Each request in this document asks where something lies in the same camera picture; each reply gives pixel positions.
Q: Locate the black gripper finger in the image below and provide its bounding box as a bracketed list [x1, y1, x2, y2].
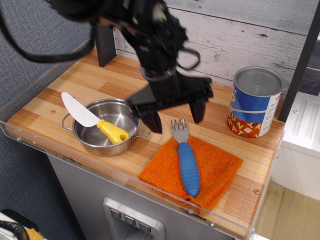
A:
[139, 111, 163, 134]
[189, 98, 206, 124]

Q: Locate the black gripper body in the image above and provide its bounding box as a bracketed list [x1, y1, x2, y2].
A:
[126, 70, 213, 116]

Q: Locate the blue handled metal fork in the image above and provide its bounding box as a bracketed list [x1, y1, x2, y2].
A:
[170, 118, 201, 198]

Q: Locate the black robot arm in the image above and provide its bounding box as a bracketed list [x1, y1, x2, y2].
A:
[51, 0, 213, 133]

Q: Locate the small steel pot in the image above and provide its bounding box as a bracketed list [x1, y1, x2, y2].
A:
[61, 92, 149, 157]

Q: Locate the orange knitted cloth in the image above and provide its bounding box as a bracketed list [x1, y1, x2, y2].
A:
[138, 136, 243, 212]

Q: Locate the blue soup can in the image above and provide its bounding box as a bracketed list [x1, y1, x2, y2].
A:
[227, 66, 289, 138]

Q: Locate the white yellow toy knife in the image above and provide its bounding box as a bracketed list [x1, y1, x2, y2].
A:
[61, 92, 130, 145]

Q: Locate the silver toy fridge cabinet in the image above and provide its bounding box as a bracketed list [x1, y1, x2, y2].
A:
[48, 156, 232, 240]

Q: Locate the ice dispenser button panel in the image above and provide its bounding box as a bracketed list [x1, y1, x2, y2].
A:
[103, 197, 166, 240]

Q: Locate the white plastic appliance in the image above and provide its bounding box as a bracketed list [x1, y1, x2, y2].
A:
[271, 92, 320, 200]

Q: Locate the yellow orange object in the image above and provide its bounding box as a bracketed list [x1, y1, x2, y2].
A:
[26, 228, 45, 240]

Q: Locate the black left vertical post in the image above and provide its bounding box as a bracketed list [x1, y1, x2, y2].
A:
[95, 23, 116, 67]

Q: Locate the black vertical post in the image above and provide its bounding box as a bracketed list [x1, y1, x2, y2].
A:
[95, 23, 116, 67]
[278, 1, 320, 122]

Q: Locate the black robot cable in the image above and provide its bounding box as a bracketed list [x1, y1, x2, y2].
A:
[0, 4, 96, 64]

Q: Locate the black right vertical post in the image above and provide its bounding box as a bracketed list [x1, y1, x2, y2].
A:
[278, 1, 320, 122]

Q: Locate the clear acrylic guard rail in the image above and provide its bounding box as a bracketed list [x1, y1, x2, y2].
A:
[4, 37, 285, 240]

